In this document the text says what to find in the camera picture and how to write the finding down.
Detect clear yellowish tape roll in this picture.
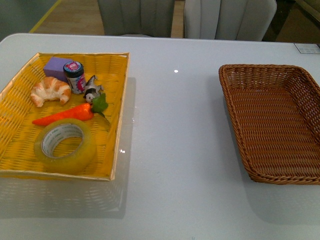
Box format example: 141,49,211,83
33,118,97,174

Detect brown wicker basket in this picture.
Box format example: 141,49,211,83
218,64,320,185

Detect yellow woven basket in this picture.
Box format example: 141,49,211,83
0,52,130,181

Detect black white animal figurine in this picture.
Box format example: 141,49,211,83
83,75,104,104

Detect orange toy carrot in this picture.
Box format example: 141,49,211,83
32,93,109,126

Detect small dark labelled jar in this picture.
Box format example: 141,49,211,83
63,60,86,94

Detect left grey chair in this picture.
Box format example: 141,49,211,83
97,0,175,38

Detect grey chair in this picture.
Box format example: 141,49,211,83
97,0,175,38
184,0,277,42

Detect toy croissant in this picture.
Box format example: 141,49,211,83
30,76,72,108

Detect purple foam block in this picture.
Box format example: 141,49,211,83
43,56,73,83

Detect right grey chair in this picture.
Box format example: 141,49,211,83
184,0,277,42

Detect label sticker on table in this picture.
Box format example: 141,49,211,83
294,43,320,54

